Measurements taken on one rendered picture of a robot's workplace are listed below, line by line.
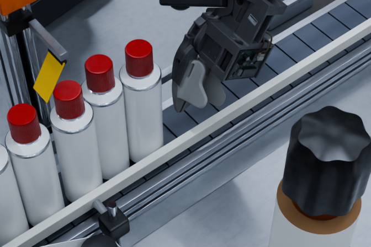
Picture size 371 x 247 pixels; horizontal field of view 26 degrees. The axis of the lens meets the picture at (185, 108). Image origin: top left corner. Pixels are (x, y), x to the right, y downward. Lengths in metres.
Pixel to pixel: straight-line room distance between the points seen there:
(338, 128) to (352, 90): 0.51
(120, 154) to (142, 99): 0.10
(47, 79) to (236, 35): 0.24
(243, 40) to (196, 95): 0.11
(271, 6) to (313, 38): 0.30
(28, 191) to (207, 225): 0.23
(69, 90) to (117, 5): 0.49
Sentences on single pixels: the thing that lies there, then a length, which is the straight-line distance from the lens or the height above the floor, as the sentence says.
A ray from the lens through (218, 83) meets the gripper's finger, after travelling 1.07.
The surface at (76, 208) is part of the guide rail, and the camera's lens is 1.02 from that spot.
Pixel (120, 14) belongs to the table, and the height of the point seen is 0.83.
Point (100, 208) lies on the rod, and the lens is 1.03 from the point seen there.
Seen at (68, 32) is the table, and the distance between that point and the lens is 1.35.
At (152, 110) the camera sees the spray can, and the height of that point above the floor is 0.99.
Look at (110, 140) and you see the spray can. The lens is 1.01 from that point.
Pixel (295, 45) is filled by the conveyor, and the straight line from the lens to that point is 1.25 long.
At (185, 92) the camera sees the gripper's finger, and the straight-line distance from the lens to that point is 1.06.
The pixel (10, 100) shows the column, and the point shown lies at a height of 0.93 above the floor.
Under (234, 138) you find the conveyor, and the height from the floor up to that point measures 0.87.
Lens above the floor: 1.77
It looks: 50 degrees down
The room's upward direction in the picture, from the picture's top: straight up
